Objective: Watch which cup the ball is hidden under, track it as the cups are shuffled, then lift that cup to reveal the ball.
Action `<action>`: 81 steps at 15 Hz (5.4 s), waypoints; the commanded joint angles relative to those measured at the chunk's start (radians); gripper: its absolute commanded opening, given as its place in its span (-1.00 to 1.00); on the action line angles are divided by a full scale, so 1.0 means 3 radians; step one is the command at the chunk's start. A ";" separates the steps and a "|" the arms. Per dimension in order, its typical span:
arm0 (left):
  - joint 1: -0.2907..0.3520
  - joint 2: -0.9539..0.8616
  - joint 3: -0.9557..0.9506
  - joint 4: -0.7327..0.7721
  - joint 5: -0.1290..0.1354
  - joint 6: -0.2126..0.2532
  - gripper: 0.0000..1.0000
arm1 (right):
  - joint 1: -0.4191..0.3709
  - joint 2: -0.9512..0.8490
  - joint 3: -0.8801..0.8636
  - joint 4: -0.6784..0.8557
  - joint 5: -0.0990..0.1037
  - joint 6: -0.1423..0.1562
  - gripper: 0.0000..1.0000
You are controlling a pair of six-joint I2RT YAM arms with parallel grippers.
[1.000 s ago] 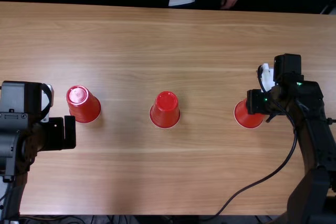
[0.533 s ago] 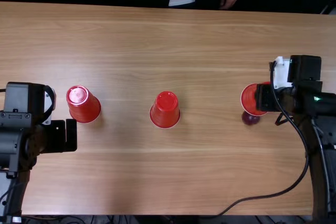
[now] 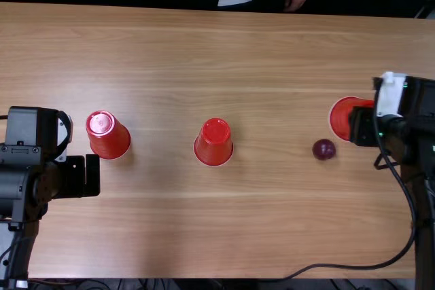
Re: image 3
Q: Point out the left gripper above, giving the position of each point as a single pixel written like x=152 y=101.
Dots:
x=79 y=176

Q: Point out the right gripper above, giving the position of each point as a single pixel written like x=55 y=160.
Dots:
x=365 y=130

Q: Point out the red cup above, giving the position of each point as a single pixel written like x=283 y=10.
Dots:
x=340 y=118
x=214 y=142
x=108 y=137

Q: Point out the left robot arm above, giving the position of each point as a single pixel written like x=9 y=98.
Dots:
x=27 y=133

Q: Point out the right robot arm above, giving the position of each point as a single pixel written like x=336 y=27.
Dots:
x=421 y=117

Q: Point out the dark purple ball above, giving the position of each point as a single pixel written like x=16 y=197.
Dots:
x=324 y=149

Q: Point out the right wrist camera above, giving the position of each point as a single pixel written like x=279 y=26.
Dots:
x=391 y=100

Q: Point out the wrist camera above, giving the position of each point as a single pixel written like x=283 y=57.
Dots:
x=64 y=135
x=391 y=100

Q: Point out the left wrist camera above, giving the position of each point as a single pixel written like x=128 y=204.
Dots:
x=64 y=135

